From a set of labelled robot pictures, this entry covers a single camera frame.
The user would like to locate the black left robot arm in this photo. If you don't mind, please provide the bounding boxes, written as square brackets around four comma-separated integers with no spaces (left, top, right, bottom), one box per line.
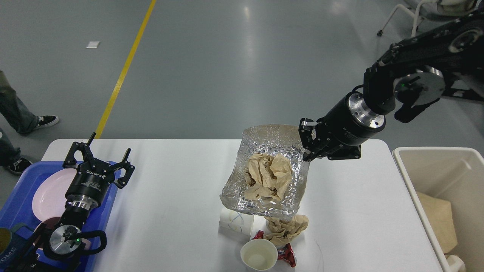
[5,134,135,272]

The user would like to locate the red foil wrapper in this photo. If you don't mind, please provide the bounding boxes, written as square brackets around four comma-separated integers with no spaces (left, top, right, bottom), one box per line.
[251,230,297,267]

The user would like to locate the white paper cup upright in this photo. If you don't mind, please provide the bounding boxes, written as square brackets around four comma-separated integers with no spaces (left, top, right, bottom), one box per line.
[240,239,278,271]

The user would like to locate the brown paper bag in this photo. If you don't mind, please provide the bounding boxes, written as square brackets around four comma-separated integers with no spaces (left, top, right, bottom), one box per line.
[417,192,458,254]

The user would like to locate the pink plate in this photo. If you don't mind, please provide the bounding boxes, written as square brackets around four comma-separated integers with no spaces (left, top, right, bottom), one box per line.
[32,168,76,221]

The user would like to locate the white paper scrap on floor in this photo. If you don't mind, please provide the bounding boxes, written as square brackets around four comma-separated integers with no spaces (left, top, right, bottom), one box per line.
[86,41,101,49]

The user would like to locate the beige plastic bin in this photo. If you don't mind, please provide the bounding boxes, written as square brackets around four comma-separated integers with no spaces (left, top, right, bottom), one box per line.
[392,147,484,272]

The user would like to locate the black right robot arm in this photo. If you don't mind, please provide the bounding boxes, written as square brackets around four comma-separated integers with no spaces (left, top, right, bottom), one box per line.
[298,8,484,162]

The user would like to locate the dark blue mug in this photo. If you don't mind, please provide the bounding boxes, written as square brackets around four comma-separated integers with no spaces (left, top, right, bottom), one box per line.
[0,223,34,272]

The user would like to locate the person's leg and shoe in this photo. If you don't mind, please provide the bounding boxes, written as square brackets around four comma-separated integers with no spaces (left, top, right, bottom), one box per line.
[0,129,33,175]
[0,71,59,134]

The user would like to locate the person's near leg and shoe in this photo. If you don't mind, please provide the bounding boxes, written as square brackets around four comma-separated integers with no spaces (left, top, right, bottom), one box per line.
[0,129,33,175]

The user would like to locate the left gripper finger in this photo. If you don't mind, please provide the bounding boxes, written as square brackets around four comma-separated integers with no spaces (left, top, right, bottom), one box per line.
[62,132,96,170]
[106,148,135,189]

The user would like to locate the aluminium foil tray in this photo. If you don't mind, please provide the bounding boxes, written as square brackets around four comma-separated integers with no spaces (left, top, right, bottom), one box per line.
[220,124,310,221]

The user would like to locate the white office chair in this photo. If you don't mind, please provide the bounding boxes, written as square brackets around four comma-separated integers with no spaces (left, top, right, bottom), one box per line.
[377,0,477,37]

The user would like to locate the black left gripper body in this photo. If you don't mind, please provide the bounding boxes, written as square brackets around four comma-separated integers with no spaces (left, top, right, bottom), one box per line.
[65,170,115,210]

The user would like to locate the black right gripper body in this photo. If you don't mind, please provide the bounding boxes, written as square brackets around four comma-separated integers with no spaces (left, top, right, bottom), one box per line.
[321,93,386,146]

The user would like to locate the brown paper ball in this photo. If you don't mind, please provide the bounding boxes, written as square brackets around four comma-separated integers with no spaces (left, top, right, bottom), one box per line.
[264,215,309,247]

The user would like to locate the person's far leg and shoe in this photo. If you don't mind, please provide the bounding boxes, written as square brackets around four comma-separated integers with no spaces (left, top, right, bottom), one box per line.
[0,71,59,134]

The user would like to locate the crumpled brown paper in foil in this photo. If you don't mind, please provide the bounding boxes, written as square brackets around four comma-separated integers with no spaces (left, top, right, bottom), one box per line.
[244,153,292,201]

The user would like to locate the blue plastic tray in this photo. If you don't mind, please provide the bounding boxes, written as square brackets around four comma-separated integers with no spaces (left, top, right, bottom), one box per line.
[0,161,118,272]

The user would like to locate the patterned paper cup lying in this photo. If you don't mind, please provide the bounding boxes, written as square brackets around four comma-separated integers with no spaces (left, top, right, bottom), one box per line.
[219,207,254,236]

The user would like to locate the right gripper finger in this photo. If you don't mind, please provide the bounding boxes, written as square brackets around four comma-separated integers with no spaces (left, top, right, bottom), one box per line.
[323,144,361,161]
[298,118,333,162]

